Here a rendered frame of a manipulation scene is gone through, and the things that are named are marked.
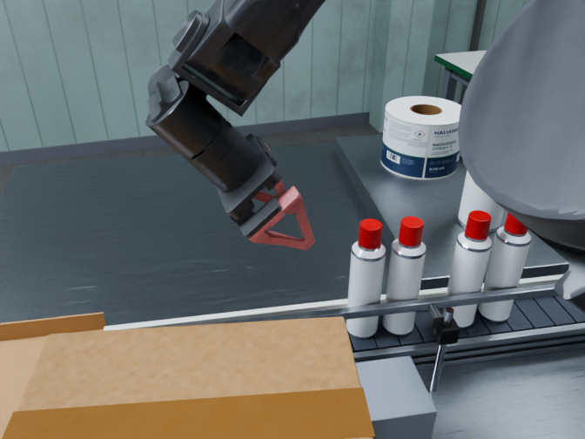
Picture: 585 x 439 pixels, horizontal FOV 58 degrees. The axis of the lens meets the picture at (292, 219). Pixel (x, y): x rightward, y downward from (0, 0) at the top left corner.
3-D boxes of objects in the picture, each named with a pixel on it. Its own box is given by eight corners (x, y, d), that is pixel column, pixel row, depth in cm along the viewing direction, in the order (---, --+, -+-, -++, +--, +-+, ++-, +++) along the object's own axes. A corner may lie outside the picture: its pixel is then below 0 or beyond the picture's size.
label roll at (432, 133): (379, 145, 150) (383, 95, 142) (451, 147, 148) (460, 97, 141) (382, 178, 133) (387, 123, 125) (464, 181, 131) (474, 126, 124)
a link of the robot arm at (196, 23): (199, 11, 45) (276, 69, 50) (184, -10, 55) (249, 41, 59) (125, 124, 48) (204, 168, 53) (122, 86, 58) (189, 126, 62)
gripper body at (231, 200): (261, 142, 61) (217, 97, 57) (286, 181, 52) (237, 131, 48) (220, 180, 62) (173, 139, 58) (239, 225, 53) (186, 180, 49)
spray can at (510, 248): (500, 301, 93) (527, 200, 83) (514, 321, 89) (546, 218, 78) (472, 304, 93) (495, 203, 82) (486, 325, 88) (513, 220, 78)
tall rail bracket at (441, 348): (428, 360, 88) (443, 282, 80) (446, 395, 82) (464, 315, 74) (409, 362, 88) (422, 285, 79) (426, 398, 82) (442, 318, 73)
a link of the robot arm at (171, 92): (138, 127, 48) (184, 83, 47) (135, 102, 53) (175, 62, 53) (193, 174, 52) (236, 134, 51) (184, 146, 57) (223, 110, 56)
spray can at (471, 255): (465, 307, 92) (487, 205, 81) (479, 327, 88) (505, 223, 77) (436, 310, 92) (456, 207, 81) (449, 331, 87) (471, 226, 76)
